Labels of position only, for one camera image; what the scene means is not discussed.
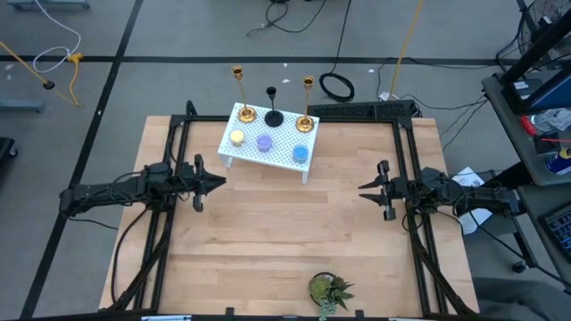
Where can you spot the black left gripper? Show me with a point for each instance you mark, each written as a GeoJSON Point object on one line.
{"type": "Point", "coordinates": [186, 180]}

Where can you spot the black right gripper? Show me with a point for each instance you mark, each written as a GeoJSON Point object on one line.
{"type": "Point", "coordinates": [406, 191]}

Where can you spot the yellow candle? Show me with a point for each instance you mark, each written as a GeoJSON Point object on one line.
{"type": "Point", "coordinates": [237, 137]}

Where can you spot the purple candle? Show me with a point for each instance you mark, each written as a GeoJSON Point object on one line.
{"type": "Point", "coordinates": [264, 142]}

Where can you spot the gold candlestick holder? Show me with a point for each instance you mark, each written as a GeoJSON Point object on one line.
{"type": "Point", "coordinates": [305, 124]}
{"type": "Point", "coordinates": [246, 114]}

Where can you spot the blue candle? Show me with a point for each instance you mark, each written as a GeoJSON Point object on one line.
{"type": "Point", "coordinates": [300, 153]}

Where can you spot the white perforated metal shelf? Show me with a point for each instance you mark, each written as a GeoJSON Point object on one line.
{"type": "Point", "coordinates": [278, 134]}

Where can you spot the black candlestick holder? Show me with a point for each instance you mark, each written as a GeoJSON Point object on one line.
{"type": "Point", "coordinates": [273, 118]}

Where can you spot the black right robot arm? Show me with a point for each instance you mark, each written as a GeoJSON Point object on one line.
{"type": "Point", "coordinates": [468, 196]}

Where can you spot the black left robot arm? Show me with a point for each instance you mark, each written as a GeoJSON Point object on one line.
{"type": "Point", "coordinates": [111, 191]}

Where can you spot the white paper sheet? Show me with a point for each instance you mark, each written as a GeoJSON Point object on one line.
{"type": "Point", "coordinates": [466, 178]}

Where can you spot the black power strip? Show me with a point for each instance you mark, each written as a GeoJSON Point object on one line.
{"type": "Point", "coordinates": [363, 109]}

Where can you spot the succulent plant in black pot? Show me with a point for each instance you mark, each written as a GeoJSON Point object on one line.
{"type": "Point", "coordinates": [330, 292]}

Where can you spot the grey side cart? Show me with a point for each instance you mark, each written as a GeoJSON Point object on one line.
{"type": "Point", "coordinates": [517, 147]}

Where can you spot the red screwdriver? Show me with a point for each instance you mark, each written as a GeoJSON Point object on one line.
{"type": "Point", "coordinates": [530, 125]}

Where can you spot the black device box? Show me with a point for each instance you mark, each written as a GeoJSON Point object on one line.
{"type": "Point", "coordinates": [522, 93]}

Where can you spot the blue yellow spray can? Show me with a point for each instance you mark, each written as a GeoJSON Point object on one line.
{"type": "Point", "coordinates": [560, 162]}

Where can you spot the black keyboard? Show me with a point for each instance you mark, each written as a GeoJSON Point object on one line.
{"type": "Point", "coordinates": [560, 232]}

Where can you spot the yellow rod with black foot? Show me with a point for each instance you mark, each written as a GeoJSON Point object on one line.
{"type": "Point", "coordinates": [48, 84]}

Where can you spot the grey floor bar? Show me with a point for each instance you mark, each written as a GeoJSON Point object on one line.
{"type": "Point", "coordinates": [20, 106]}

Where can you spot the black slanted pole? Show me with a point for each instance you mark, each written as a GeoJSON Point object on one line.
{"type": "Point", "coordinates": [540, 46]}

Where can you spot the black floor fan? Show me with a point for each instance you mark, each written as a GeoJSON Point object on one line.
{"type": "Point", "coordinates": [542, 18]}

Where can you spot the grey cart base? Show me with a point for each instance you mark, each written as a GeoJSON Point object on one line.
{"type": "Point", "coordinates": [49, 3]}

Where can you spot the black aluminium table frame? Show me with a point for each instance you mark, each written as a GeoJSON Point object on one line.
{"type": "Point", "coordinates": [357, 119]}

